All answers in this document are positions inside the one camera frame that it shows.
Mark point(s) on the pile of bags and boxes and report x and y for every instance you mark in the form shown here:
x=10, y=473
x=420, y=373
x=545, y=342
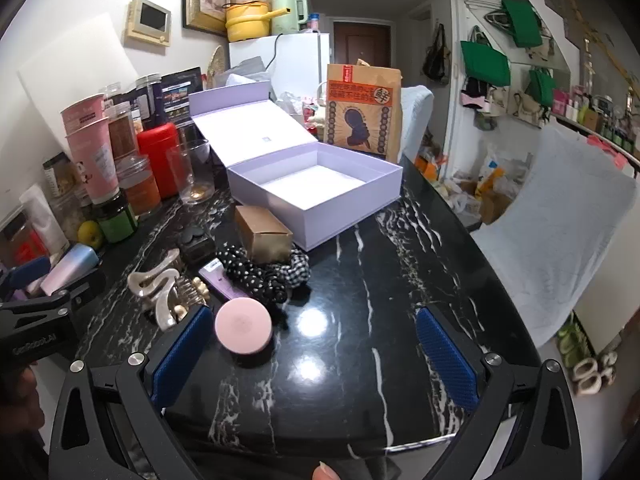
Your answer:
x=470, y=185

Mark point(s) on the pale green kettle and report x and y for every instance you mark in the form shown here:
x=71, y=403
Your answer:
x=285, y=15

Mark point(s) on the clear plastic bag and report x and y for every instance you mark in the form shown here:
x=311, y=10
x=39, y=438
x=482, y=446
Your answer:
x=291, y=104

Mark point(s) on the black hanging bag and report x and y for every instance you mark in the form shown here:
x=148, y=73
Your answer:
x=436, y=57

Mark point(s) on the yellow bananas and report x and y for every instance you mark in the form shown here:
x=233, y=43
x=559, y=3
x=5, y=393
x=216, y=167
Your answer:
x=247, y=22

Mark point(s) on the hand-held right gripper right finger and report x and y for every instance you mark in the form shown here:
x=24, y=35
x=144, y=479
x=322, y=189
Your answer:
x=447, y=355

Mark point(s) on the white sandals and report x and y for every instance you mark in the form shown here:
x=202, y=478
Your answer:
x=592, y=375

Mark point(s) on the person's right hand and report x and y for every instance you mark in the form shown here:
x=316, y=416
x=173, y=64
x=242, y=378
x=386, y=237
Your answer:
x=322, y=472

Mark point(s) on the amber glass jar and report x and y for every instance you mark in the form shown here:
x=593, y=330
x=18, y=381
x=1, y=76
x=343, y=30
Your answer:
x=140, y=190

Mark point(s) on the white tube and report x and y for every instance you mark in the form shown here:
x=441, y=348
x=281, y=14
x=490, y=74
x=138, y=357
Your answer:
x=42, y=220

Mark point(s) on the clear jar with brown contents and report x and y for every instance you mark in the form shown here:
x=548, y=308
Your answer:
x=122, y=132

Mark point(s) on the black white gingham scrunchie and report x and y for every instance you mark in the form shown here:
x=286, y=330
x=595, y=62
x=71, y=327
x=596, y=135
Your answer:
x=295, y=265

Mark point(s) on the wavy pearl hair claw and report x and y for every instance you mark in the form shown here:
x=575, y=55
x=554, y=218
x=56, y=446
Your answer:
x=160, y=300

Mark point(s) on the brown door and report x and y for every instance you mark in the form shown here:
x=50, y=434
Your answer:
x=360, y=42

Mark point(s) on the pink blue gradient bottle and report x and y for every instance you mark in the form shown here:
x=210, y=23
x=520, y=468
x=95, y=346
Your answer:
x=70, y=265

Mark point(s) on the cream wall intercom panel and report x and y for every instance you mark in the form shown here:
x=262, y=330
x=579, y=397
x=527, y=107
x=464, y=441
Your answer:
x=147, y=20

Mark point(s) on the pink round compact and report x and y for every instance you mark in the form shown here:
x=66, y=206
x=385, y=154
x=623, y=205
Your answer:
x=242, y=322

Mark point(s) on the clear glass cup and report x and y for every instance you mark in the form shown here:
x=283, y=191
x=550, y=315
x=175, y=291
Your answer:
x=192, y=180

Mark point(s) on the black polka dot scrunchie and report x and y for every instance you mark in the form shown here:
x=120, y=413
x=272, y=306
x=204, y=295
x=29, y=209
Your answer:
x=245, y=265

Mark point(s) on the green slippers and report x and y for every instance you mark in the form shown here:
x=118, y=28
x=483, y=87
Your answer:
x=572, y=340

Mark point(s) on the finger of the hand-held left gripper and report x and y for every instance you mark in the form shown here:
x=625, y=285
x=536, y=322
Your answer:
x=27, y=270
x=82, y=287

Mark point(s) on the yellow green fruit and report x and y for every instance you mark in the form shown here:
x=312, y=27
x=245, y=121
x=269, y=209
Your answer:
x=90, y=235

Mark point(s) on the printed brown paper bag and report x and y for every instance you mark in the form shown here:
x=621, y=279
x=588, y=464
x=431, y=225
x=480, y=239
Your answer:
x=360, y=125

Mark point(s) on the clear jar with black lid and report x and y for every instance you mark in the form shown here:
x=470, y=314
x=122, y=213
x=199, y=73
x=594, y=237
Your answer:
x=148, y=100

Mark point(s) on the small gold box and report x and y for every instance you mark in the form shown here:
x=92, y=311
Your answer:
x=262, y=237

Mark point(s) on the row of cosmetic bottles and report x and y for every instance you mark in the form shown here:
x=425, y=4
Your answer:
x=600, y=115

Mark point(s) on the white fridge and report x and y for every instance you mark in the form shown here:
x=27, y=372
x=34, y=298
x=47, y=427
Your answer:
x=300, y=60

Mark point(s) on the black heart sponge case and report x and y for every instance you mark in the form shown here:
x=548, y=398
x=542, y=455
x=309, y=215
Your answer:
x=195, y=247

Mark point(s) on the grey cloth on chair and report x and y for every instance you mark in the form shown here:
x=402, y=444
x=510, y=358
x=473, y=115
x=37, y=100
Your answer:
x=417, y=120

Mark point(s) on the grey wrapping paper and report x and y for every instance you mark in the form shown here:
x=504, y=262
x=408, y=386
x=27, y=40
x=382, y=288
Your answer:
x=247, y=70

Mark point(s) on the white board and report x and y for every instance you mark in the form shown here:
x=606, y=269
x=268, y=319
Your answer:
x=75, y=65

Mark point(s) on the green tote bag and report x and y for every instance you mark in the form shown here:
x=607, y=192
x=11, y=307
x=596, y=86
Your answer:
x=482, y=65
x=522, y=22
x=541, y=87

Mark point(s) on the red canister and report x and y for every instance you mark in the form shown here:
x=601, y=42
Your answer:
x=160, y=160

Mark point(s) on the green jar with black lid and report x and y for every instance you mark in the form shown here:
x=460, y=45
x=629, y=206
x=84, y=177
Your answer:
x=117, y=225

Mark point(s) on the dark printed box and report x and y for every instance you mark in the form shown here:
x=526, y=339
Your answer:
x=180, y=97

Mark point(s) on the pink paper cup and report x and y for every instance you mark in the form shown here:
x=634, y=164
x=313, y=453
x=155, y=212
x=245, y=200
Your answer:
x=97, y=165
x=82, y=110

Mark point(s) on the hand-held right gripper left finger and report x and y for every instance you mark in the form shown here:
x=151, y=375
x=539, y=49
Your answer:
x=180, y=355

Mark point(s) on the pink printed leaflet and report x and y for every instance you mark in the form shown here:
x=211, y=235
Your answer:
x=220, y=280

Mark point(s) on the lavender gift box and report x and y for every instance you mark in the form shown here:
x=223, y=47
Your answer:
x=280, y=210

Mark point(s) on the brown clear flower hair claw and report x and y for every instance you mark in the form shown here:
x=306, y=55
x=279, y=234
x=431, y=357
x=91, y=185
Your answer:
x=192, y=292

